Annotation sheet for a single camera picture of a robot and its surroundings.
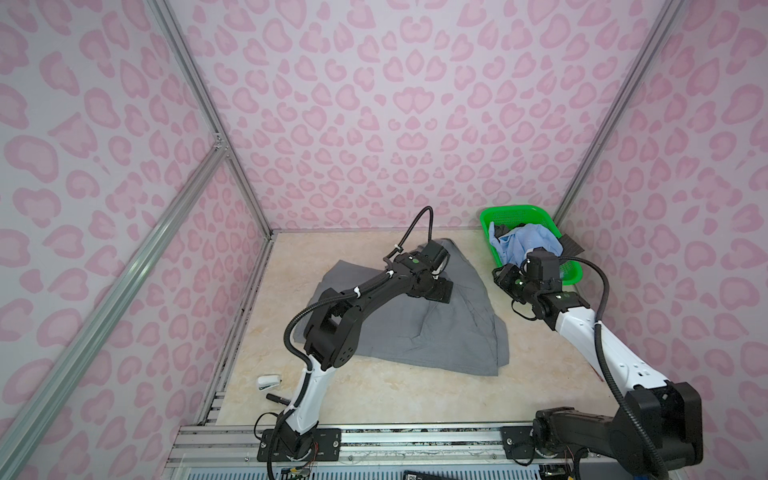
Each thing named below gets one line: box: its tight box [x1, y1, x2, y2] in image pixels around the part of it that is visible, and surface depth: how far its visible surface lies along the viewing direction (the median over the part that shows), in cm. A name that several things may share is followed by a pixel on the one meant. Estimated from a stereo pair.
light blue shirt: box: [488, 221, 564, 267], surface depth 102 cm
